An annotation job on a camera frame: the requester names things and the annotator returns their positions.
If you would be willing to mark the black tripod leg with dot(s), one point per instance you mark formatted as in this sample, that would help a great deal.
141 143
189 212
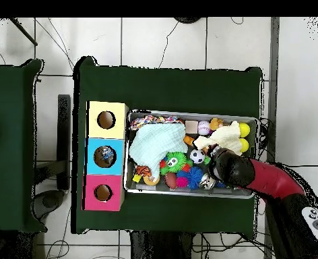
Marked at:
24 31

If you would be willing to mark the mint green muslin cloth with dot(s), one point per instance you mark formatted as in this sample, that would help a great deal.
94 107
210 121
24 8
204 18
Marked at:
156 143

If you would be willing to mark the black round object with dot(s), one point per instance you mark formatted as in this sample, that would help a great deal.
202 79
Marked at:
187 19

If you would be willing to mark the cream muslin cloth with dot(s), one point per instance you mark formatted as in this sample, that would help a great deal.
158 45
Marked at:
223 137

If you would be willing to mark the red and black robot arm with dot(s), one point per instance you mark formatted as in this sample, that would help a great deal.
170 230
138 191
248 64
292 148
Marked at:
275 180

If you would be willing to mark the dark green table cloth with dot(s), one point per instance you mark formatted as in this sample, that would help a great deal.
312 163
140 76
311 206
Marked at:
169 89
10 121

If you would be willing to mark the black and white soccer ball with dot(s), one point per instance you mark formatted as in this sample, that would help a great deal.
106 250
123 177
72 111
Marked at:
197 156

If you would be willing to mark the small crushed clear bottle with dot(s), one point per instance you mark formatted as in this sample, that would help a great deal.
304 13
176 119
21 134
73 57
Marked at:
207 182

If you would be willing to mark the green spiky toy with eyes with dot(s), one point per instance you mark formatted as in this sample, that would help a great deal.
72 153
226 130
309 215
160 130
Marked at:
173 162

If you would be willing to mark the blue spiky ball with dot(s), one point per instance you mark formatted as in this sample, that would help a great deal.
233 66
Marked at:
195 176

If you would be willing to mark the yellow ball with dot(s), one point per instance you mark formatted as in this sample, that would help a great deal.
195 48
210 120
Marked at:
244 145
245 129

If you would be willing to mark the crushed clear bottle blue label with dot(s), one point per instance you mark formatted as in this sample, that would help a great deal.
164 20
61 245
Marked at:
106 156

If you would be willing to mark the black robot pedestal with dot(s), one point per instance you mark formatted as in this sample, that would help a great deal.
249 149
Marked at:
161 248

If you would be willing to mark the wooden box with three holes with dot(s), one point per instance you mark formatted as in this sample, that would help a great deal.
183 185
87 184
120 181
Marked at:
94 129

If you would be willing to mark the dark grey floor base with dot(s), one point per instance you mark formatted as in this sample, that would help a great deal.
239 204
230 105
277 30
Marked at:
49 201

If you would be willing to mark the plain wooden block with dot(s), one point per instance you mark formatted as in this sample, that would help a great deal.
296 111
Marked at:
191 126

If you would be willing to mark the white baseball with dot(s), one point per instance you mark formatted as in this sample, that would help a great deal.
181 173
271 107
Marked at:
203 127

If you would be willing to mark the black upright panel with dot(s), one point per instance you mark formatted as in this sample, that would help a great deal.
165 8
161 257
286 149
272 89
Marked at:
64 121

